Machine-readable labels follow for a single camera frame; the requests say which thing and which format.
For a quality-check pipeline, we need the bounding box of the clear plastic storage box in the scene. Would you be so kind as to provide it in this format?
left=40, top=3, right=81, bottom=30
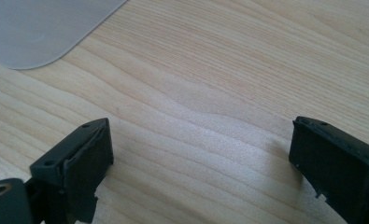
left=0, top=0, right=129, bottom=70

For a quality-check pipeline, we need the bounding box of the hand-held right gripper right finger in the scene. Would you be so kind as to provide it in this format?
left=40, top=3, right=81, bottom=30
left=288, top=116, right=369, bottom=224

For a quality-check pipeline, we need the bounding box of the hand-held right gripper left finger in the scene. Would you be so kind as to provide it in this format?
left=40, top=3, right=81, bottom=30
left=29, top=117, right=115, bottom=224

